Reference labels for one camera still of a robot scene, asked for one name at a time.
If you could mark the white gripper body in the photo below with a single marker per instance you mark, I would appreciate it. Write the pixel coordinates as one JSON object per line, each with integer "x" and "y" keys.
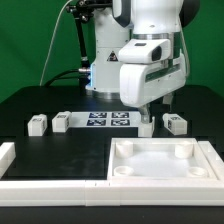
{"x": 142, "y": 84}

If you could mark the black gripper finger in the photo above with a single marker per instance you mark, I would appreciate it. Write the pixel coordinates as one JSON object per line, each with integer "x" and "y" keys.
{"x": 145, "y": 114}
{"x": 168, "y": 99}

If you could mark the white square tabletop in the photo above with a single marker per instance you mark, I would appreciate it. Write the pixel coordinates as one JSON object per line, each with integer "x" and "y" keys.
{"x": 158, "y": 159}

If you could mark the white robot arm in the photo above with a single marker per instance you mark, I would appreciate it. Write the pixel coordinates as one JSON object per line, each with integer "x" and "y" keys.
{"x": 136, "y": 19}

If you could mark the white sheet with AprilTags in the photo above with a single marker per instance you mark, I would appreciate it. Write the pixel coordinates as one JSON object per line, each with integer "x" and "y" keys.
{"x": 115, "y": 119}

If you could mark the white U-shaped obstacle fence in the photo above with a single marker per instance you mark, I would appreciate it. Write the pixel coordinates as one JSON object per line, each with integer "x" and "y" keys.
{"x": 194, "y": 191}

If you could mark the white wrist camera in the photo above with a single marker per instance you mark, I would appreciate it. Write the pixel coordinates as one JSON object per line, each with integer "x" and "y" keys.
{"x": 145, "y": 51}

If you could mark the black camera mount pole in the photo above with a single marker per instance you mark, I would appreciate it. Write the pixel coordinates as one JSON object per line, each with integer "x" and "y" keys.
{"x": 82, "y": 12}

